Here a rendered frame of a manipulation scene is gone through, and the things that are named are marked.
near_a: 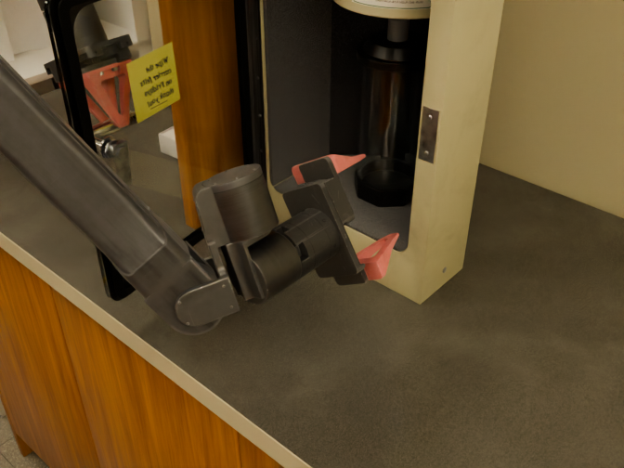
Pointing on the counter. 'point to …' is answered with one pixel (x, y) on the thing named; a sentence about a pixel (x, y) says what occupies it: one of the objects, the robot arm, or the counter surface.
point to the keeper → (428, 134)
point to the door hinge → (256, 83)
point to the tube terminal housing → (437, 224)
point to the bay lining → (315, 79)
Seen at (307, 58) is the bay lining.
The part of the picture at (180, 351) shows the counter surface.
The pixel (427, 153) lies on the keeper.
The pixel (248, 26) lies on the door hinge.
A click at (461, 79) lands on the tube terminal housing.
